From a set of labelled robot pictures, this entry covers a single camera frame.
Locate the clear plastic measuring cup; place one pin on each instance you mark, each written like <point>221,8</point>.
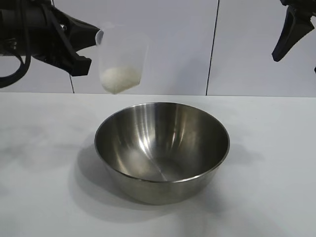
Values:
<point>123,49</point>

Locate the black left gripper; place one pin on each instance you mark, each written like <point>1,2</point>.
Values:
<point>22,32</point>

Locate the white rice grains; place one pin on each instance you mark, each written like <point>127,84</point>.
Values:
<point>121,79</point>

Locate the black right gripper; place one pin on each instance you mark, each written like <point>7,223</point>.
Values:
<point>301,7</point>

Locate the stainless steel mixing bowl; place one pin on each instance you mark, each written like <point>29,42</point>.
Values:
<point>160,148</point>

